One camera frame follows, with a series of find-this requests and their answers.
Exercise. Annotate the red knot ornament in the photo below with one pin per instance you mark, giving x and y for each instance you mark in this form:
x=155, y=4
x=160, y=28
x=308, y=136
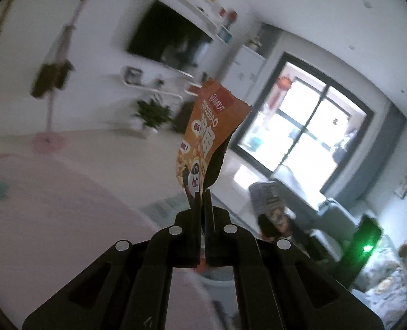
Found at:
x=282, y=87

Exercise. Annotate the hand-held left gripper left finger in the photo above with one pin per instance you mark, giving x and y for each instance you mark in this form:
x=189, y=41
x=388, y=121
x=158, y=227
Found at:
x=196, y=220

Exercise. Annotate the red wall cube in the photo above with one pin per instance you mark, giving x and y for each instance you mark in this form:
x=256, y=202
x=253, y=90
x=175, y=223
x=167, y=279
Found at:
x=223, y=11

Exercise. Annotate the patterned cloth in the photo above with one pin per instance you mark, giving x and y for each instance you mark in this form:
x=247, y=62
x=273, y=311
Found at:
x=382, y=282

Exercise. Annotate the white ornament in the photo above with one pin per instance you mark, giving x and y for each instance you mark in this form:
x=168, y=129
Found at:
x=255, y=42

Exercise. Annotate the curved white wall shelf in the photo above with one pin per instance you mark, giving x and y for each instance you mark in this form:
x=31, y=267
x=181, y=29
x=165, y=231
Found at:
x=196, y=3

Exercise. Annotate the potted green plant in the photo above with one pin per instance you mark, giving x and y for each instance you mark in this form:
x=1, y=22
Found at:
x=151, y=113

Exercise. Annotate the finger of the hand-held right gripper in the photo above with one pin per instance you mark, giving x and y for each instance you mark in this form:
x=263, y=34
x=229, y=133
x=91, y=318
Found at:
x=320, y=247

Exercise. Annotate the black hanging bag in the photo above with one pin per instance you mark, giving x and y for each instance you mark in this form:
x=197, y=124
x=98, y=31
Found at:
x=64, y=72

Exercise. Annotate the tall white cabinet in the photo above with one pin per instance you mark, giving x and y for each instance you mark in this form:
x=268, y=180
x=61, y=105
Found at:
x=248, y=68

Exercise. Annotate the framed butterfly picture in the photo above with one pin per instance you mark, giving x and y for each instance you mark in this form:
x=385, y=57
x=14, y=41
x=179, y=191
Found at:
x=134, y=75

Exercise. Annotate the grey sofa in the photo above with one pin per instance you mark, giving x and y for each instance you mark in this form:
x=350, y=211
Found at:
x=313, y=199

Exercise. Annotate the brown tote bag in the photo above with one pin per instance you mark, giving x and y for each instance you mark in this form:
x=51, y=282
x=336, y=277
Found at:
x=43, y=79

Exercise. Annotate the pink striped tablecloth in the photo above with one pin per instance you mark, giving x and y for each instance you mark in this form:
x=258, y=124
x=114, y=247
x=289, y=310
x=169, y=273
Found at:
x=69, y=220

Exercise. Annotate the low curved white shelf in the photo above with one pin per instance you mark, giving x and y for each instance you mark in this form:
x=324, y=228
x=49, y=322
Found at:
x=155, y=89

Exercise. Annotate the dark snack packet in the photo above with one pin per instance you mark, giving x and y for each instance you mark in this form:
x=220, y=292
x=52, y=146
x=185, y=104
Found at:
x=275, y=225

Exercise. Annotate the pink coat rack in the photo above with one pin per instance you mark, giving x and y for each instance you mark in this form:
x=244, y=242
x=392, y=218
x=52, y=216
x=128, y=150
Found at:
x=49, y=142

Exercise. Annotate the small blue box shelf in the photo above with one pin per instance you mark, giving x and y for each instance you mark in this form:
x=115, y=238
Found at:
x=224, y=34

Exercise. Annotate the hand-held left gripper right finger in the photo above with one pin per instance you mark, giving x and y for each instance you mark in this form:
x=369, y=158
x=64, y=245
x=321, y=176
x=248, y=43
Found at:
x=208, y=220

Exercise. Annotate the orange panda snack packet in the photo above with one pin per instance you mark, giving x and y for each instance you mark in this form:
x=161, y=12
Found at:
x=206, y=127

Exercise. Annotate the red fan ornament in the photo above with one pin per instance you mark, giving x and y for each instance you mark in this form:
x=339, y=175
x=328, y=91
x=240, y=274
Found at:
x=231, y=19

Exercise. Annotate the wall picture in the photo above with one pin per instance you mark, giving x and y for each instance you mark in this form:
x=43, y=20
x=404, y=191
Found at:
x=406, y=180

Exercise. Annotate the red and white cube shelf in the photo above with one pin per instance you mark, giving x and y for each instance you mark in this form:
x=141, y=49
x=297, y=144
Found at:
x=193, y=89

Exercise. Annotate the blue bucket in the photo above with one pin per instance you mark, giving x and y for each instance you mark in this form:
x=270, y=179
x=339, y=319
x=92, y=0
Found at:
x=255, y=144

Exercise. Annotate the black wall television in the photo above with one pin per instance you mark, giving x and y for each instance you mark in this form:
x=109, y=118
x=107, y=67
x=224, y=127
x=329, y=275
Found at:
x=162, y=34

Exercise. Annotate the dark guitar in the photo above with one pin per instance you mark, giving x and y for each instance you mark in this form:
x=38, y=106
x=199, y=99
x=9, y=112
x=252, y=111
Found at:
x=182, y=117

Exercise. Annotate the dark framed glass door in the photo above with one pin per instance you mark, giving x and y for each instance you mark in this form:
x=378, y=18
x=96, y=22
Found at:
x=348, y=147

